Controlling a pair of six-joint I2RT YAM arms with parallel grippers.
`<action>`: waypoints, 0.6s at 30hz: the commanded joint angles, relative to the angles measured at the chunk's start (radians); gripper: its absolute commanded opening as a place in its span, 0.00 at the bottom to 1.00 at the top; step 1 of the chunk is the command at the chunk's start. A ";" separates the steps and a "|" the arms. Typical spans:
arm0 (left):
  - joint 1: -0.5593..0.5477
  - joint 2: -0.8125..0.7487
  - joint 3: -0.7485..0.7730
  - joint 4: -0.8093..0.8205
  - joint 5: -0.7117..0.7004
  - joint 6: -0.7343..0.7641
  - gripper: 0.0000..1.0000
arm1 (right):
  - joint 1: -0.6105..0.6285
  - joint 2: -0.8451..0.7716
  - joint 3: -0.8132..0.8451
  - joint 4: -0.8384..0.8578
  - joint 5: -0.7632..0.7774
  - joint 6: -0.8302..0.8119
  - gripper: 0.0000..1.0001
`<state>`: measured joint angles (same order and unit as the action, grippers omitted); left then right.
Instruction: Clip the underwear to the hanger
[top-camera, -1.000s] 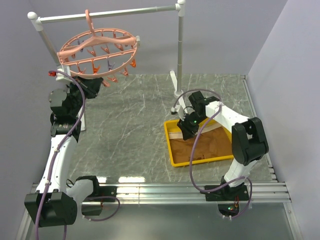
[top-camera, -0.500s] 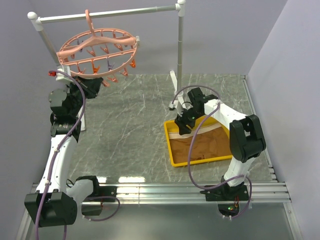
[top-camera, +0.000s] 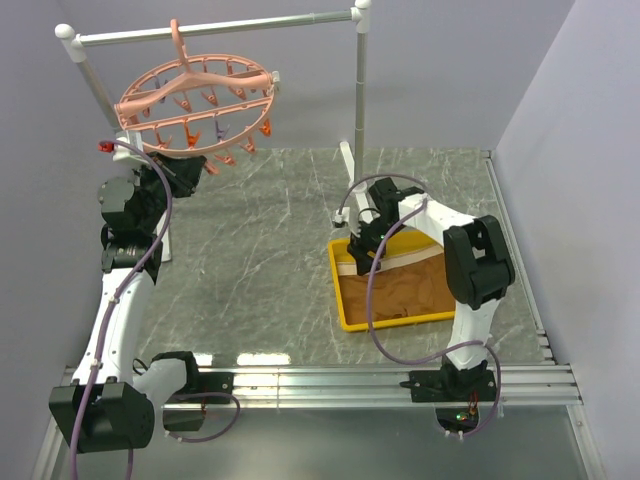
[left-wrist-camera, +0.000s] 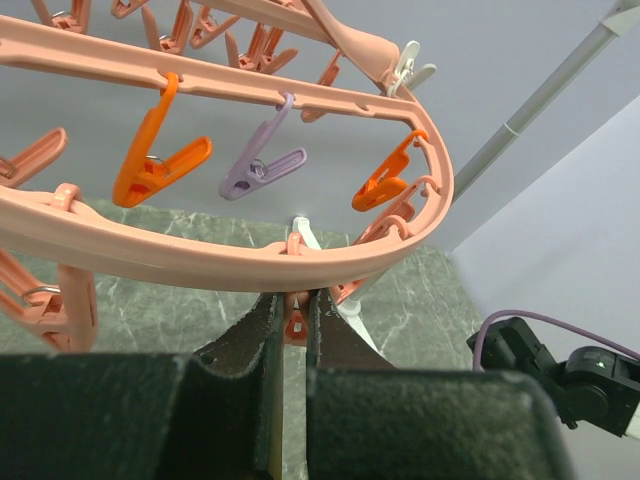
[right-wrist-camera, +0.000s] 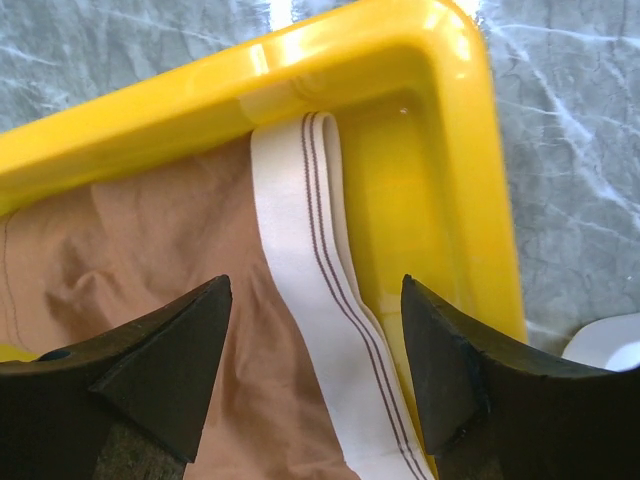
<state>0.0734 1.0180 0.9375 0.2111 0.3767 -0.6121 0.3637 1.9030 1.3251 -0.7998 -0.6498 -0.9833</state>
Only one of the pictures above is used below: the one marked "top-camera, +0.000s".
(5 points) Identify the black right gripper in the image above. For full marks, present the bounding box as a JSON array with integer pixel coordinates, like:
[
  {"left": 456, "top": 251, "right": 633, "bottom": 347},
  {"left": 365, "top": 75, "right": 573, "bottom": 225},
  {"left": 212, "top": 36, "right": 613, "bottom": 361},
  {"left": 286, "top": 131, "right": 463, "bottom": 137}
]
[{"left": 347, "top": 217, "right": 405, "bottom": 277}]

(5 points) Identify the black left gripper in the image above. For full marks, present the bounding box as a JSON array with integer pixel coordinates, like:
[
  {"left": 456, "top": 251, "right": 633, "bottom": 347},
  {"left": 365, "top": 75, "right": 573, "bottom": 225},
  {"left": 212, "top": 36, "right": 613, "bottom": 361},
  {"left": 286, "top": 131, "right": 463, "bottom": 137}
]
[{"left": 132, "top": 150, "right": 205, "bottom": 233}]

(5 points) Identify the brown underwear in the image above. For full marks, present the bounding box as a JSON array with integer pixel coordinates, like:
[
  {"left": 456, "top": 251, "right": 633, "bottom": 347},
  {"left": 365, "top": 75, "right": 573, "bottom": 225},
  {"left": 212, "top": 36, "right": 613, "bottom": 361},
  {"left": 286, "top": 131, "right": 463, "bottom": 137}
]
[{"left": 335, "top": 247, "right": 459, "bottom": 325}]

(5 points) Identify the pink round clip hanger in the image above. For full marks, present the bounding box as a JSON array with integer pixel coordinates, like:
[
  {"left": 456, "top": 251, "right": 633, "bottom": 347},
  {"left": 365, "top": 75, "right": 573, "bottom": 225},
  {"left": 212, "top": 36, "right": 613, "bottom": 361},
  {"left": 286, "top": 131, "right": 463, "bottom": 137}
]
[{"left": 114, "top": 19, "right": 277, "bottom": 158}]

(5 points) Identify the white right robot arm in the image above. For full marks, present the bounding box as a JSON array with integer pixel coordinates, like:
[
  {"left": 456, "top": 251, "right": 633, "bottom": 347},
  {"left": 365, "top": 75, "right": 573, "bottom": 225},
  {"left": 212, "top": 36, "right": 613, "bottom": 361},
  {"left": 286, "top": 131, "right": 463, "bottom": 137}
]
[{"left": 333, "top": 174, "right": 515, "bottom": 402}]

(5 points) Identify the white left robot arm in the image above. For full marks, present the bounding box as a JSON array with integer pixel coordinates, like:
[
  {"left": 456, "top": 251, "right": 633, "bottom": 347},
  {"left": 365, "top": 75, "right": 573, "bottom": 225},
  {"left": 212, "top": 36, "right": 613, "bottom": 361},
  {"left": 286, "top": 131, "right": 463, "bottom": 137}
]
[{"left": 49, "top": 153, "right": 233, "bottom": 454}]

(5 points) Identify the pink clothes peg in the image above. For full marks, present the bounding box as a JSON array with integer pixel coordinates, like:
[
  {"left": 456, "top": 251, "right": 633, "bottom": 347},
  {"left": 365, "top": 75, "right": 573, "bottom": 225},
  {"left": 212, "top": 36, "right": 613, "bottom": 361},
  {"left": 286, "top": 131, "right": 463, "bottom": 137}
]
[{"left": 203, "top": 152, "right": 236, "bottom": 175}]

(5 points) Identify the yellow plastic tray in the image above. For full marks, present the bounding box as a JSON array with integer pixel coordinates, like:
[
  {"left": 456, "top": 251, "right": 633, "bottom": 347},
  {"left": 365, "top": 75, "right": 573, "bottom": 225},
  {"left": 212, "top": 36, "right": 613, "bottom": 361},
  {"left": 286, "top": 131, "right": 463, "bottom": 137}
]
[{"left": 327, "top": 234, "right": 459, "bottom": 332}]

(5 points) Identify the purple clothes peg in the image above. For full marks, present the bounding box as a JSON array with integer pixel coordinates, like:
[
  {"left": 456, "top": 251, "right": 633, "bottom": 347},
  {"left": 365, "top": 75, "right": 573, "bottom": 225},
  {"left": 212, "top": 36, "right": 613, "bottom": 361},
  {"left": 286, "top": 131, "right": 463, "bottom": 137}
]
[{"left": 214, "top": 119, "right": 231, "bottom": 142}]

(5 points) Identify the white metal drying rack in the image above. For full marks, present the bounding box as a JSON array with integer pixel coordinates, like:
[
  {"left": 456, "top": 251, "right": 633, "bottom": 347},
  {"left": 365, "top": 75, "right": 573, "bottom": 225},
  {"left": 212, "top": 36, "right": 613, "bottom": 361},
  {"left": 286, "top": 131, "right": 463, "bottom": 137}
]
[{"left": 53, "top": 0, "right": 380, "bottom": 263}]

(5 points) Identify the orange rim clothes peg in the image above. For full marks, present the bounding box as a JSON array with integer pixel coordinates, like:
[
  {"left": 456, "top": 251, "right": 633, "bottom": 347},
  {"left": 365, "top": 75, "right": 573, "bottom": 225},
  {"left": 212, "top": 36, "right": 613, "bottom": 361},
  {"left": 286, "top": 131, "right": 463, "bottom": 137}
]
[{"left": 259, "top": 119, "right": 272, "bottom": 137}]

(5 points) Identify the white clothes peg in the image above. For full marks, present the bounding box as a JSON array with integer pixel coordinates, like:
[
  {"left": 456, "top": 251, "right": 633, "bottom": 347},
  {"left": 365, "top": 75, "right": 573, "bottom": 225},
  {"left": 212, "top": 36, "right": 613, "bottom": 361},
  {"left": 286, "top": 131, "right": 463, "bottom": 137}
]
[{"left": 268, "top": 71, "right": 280, "bottom": 96}]

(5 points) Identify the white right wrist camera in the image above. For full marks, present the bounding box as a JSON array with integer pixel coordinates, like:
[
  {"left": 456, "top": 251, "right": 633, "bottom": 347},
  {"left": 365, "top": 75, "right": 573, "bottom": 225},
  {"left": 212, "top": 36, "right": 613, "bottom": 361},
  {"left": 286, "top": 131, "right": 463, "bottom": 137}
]
[{"left": 331, "top": 207, "right": 361, "bottom": 237}]

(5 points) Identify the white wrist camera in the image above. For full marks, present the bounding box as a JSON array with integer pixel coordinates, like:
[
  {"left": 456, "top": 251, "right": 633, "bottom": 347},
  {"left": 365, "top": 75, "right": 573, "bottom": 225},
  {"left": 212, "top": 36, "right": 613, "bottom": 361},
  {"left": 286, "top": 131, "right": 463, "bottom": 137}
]
[
  {"left": 98, "top": 130, "right": 146, "bottom": 168},
  {"left": 331, "top": 207, "right": 361, "bottom": 237}
]

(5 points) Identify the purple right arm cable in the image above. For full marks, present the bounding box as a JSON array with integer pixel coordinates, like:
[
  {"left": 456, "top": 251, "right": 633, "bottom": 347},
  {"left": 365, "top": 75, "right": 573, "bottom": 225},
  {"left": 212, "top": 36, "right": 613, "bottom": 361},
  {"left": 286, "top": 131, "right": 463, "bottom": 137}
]
[{"left": 337, "top": 172, "right": 503, "bottom": 442}]

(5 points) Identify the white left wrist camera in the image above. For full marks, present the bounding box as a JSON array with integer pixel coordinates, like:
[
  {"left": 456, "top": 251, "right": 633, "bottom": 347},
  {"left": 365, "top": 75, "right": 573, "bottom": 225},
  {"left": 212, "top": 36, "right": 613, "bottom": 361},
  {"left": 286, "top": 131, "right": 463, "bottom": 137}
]
[{"left": 98, "top": 130, "right": 146, "bottom": 168}]

